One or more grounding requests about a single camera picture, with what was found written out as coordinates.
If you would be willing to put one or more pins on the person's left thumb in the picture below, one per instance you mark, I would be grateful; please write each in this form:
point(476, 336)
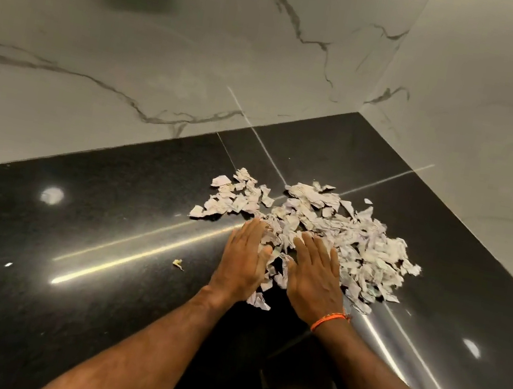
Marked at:
point(265, 258)

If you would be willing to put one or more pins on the person's right little finger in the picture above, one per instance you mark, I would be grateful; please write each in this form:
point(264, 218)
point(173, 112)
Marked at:
point(336, 264)

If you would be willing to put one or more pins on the person's right middle finger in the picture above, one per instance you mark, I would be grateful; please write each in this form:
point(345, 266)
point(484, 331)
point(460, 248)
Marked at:
point(315, 252)

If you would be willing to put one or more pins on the person's right hand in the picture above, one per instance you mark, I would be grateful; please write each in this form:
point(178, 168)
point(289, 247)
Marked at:
point(314, 287)

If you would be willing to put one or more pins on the person's left forearm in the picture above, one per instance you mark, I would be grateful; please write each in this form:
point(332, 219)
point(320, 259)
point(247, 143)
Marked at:
point(146, 355)

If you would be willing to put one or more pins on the person's right thumb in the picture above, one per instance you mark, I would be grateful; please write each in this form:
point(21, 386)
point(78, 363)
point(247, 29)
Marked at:
point(290, 271)

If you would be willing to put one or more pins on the pile of torn paper pieces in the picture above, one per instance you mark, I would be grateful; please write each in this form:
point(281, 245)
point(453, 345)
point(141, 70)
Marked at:
point(373, 255)

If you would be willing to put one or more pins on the small yellowish paper scrap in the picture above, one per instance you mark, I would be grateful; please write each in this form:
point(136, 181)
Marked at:
point(177, 264)

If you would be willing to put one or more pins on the person's left hand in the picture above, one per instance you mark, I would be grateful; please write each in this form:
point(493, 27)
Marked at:
point(237, 267)

